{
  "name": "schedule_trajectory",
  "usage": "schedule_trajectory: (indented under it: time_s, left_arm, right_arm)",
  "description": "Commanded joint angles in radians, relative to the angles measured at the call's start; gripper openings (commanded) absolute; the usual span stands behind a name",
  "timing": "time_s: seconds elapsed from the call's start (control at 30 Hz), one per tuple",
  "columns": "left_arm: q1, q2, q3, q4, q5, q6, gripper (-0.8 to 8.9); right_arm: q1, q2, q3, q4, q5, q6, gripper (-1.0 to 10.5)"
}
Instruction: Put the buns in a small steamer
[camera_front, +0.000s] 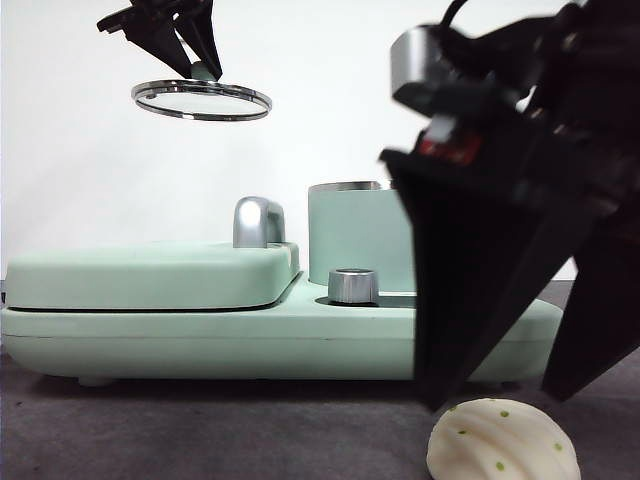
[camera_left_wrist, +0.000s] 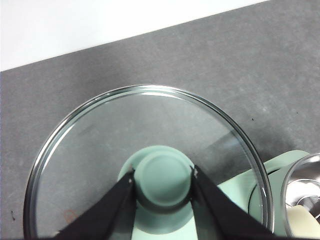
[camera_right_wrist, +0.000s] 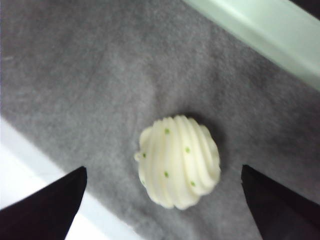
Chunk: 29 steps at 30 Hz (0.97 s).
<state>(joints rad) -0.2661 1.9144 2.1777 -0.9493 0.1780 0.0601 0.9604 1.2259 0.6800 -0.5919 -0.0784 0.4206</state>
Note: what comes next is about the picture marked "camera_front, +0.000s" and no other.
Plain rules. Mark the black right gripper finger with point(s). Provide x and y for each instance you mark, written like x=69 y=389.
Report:
x=605 y=310
x=475 y=260

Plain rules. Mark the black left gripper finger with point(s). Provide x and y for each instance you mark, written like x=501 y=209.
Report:
x=162 y=42
x=205 y=35

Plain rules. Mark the glass pot lid green knob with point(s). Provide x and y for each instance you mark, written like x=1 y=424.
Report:
x=200 y=89

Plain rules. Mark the shell-shaped bun with green dots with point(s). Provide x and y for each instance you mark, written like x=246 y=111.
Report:
x=500 y=445

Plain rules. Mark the black glossy control panel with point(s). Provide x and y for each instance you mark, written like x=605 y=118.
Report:
x=395 y=301

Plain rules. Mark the silver round control knob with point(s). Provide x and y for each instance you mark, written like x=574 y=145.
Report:
x=352 y=287

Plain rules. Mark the mint green breakfast machine base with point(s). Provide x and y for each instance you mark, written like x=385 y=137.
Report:
x=200 y=345

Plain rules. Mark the pale grey right camera box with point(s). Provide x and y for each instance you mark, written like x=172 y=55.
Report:
x=412 y=57

